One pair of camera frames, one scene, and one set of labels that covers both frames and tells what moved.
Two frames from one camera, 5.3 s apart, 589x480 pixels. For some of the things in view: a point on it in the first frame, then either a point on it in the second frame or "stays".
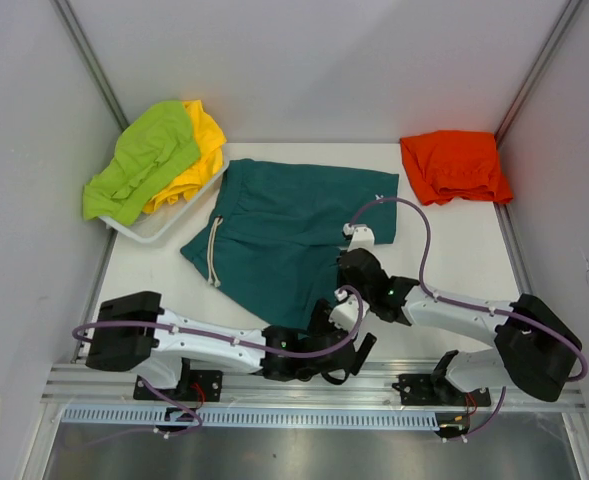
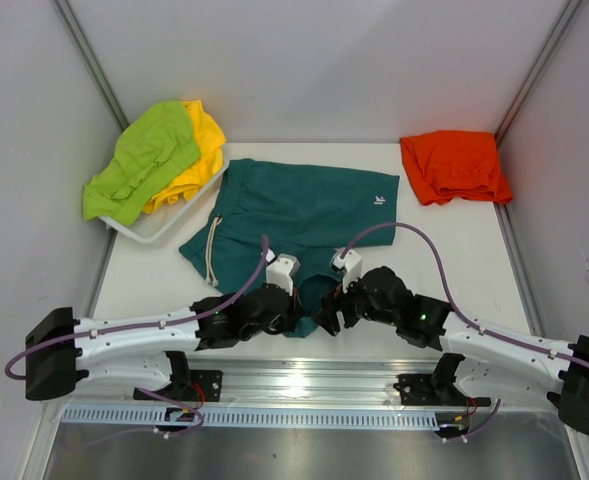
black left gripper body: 319,324 → 283,322
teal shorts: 273,245 stays
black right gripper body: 342,281 stays
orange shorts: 456,165 stays
